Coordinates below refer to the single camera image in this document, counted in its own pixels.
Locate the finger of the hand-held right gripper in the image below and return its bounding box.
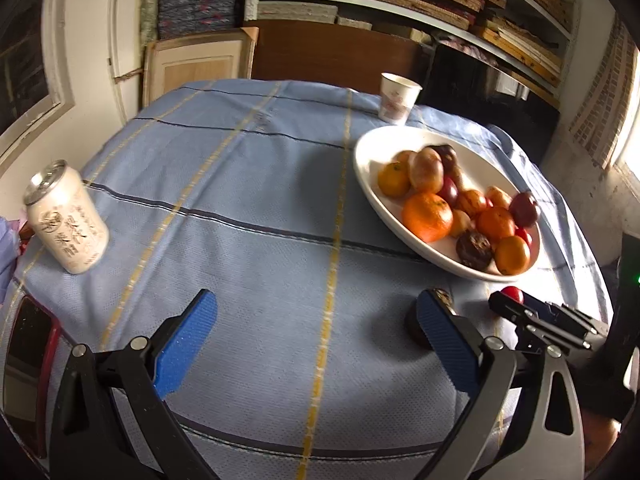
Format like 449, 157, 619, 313
522, 295, 610, 335
489, 292, 601, 356

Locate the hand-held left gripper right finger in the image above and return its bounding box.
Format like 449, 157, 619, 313
415, 289, 586, 480

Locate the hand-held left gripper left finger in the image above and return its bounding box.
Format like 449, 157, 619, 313
50, 289, 219, 480

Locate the dark brown water chestnut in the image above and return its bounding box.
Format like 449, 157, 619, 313
404, 287, 456, 348
431, 144, 460, 173
456, 230, 495, 270

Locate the orange mandarin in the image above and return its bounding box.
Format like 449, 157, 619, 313
401, 192, 455, 243
475, 206, 517, 241

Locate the dark purple plum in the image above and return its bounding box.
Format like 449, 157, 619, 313
509, 191, 542, 228
437, 176, 461, 207

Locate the tan longan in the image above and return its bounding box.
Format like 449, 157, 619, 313
450, 210, 472, 238

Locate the white oval plate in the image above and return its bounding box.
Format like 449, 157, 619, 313
354, 125, 542, 281

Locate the phone in red case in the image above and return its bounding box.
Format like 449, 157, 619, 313
0, 295, 63, 461

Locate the bright window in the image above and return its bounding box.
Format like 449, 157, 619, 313
612, 50, 640, 211

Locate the blue checked tablecloth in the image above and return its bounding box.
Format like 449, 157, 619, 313
0, 79, 613, 480

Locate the white beverage can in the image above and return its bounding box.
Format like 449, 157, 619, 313
23, 159, 110, 275

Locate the blue floral cloth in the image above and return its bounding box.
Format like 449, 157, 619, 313
0, 217, 23, 311

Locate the patterned curtain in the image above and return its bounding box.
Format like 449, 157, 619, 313
567, 20, 640, 171

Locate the white paper cup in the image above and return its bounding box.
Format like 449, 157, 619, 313
377, 72, 423, 126

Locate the light wooden cabinet door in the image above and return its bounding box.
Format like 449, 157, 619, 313
142, 27, 260, 108

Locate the white leaning strip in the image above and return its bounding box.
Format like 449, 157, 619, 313
107, 0, 146, 126

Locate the brown wooden board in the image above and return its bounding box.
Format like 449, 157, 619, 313
250, 20, 433, 96

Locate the green marbled board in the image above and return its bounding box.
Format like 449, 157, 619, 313
140, 0, 161, 46

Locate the stack of blue patterned boxes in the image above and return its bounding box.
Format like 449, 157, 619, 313
157, 0, 246, 41

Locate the white metal shelf unit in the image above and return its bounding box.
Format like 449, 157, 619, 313
245, 0, 583, 106

